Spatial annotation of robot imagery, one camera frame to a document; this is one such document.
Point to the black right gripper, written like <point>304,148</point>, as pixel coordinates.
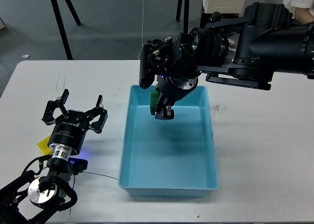
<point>172,90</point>

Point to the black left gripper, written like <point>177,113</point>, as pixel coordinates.
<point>71,127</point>

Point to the green wooden cube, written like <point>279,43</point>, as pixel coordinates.
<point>154,96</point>

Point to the yellow wooden cube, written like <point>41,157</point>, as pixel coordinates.
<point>43,146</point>

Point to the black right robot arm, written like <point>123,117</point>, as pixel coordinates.
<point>243,52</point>

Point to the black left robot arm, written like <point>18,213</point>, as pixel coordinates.
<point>34,197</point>

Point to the white plastic appliance box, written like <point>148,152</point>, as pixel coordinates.
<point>223,6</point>

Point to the light blue plastic bin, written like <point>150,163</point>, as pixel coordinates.
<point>168,157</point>

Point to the black storage crate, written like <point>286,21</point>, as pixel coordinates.
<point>207,18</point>

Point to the black tripod legs right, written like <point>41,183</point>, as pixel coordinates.
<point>183,5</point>

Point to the seated person white shirt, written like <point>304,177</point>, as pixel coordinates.
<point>302,10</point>

